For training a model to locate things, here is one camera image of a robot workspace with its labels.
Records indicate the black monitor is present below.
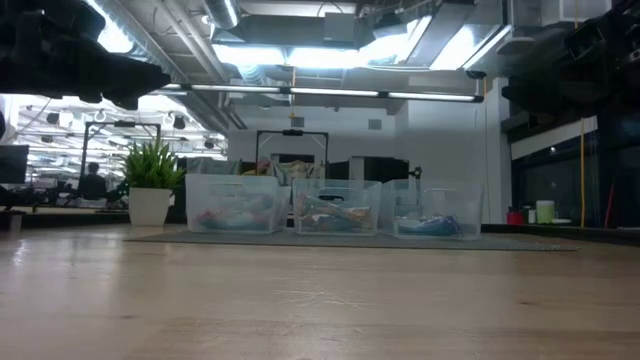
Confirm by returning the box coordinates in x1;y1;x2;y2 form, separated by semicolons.
0;144;30;185

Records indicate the grey ceiling box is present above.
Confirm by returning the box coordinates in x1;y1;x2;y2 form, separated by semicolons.
323;12;357;44

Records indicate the red stick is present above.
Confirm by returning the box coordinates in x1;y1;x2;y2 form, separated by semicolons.
603;183;615;229

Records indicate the black cabinet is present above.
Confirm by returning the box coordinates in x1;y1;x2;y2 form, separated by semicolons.
349;155;412;184

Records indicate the grey woven table mat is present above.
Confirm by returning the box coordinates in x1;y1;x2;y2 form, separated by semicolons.
123;228;581;253

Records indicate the person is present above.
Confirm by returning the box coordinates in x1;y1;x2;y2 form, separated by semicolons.
77;161;109;200
242;157;274;176

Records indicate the round ceiling speaker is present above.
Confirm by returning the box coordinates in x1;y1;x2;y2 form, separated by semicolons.
494;34;536;57

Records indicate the pale green cup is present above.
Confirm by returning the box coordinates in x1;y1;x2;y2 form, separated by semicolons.
535;199;556;225

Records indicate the black beam with light strips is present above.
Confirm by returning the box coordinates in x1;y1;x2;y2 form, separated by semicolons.
159;81;485;105

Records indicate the black rig frame with camera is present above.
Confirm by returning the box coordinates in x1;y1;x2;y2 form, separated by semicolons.
255;128;330;177

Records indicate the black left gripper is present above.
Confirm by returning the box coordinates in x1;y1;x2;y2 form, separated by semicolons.
0;0;172;111

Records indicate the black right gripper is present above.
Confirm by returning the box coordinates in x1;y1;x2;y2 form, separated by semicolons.
501;0;640;120

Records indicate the green plant in white pot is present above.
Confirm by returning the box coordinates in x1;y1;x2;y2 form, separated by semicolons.
121;138;187;227

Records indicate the clear plastic bin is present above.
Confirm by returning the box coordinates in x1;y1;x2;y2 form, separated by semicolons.
184;173;292;235
378;178;485;240
292;178;384;237

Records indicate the white ceiling unit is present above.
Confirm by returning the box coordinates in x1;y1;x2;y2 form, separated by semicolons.
541;0;614;27

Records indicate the red green granola bar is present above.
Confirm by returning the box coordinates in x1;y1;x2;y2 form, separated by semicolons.
227;209;275;232
194;208;236;232

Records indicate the silver ventilation duct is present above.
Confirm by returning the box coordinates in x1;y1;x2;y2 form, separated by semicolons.
201;0;242;30

